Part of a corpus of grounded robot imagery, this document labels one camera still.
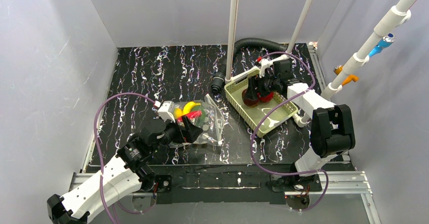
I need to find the red fake apple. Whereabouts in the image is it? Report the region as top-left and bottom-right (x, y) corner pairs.
(259, 92), (274, 103)

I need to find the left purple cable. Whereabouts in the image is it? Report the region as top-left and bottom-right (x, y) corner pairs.
(94, 92), (160, 224)

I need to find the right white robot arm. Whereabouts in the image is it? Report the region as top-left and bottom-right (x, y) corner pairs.
(243, 59), (356, 176)

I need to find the green fake pepper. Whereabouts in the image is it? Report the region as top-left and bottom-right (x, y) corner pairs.
(195, 111), (209, 128)

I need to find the clear zip top bag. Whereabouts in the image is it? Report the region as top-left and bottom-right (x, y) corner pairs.
(158, 94), (225, 147)

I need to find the purple cable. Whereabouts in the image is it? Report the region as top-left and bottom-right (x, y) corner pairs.
(94, 92), (160, 224)
(249, 52), (330, 212)

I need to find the black corrugated hose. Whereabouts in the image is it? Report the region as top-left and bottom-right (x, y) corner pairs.
(211, 37), (288, 95)

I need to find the white pvc pipe frame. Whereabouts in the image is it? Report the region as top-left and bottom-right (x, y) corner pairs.
(224, 0), (315, 83)

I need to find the light green plastic basket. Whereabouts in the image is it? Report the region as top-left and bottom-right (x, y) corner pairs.
(224, 66), (298, 138)

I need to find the white pvc pipe right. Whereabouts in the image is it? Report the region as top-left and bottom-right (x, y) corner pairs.
(321, 0), (417, 100)

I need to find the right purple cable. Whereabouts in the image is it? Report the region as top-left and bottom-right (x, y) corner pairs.
(249, 52), (330, 212)

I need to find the red fake chili pepper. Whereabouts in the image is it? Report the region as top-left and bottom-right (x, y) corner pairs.
(177, 110), (202, 122)

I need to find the yellow fake banana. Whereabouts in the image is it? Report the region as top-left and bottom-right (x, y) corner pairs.
(174, 101), (201, 119)

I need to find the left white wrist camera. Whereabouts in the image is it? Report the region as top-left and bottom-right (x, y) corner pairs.
(157, 101), (176, 122)

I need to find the dark red fake fruit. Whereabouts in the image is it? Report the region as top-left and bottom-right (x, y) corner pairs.
(242, 89), (260, 108)

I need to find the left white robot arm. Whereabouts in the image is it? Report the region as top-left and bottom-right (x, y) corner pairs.
(47, 116), (203, 223)

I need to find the orange clamp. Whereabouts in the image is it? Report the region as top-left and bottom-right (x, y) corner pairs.
(333, 65), (359, 87)

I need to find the aluminium frame rail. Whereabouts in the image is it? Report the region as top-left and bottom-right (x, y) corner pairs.
(62, 171), (381, 224)

